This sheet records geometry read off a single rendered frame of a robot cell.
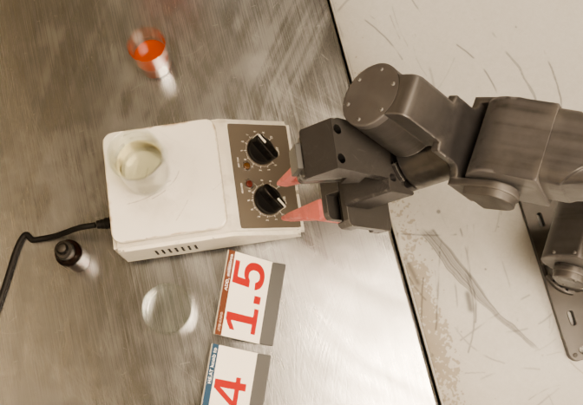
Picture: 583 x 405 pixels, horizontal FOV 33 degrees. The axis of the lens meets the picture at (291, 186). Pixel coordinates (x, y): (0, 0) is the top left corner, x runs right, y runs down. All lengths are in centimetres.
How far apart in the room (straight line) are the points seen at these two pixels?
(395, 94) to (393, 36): 39
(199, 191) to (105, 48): 25
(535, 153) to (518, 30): 42
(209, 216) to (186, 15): 28
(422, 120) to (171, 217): 34
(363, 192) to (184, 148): 25
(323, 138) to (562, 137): 19
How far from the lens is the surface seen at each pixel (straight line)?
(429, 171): 83
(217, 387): 103
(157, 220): 100
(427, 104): 77
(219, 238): 102
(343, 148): 79
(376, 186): 84
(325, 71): 113
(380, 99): 77
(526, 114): 78
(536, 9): 119
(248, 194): 103
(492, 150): 78
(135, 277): 109
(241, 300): 104
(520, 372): 107
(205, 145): 102
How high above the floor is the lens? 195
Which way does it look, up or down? 75 degrees down
